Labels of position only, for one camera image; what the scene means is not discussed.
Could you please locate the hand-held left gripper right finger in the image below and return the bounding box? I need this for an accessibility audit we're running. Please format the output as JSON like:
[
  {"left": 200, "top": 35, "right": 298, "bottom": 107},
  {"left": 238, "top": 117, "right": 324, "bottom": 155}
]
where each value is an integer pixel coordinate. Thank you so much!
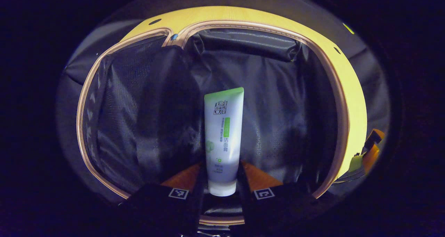
[{"left": 237, "top": 160, "right": 322, "bottom": 236}]

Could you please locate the beige pink suitcase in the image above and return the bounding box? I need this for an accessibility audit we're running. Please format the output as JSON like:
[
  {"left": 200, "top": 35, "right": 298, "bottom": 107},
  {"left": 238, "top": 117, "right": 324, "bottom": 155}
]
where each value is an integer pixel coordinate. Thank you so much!
[{"left": 76, "top": 20, "right": 350, "bottom": 227}]

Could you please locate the white and green cleanser tube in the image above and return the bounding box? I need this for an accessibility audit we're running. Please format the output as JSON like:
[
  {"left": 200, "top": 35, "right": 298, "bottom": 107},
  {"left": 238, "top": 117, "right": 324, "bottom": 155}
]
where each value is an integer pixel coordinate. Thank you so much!
[{"left": 204, "top": 87, "right": 244, "bottom": 197}]

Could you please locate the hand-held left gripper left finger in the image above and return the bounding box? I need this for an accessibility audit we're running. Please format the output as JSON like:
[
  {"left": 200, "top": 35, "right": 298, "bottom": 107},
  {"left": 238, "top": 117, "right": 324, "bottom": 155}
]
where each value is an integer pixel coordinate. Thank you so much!
[{"left": 118, "top": 162, "right": 205, "bottom": 236}]

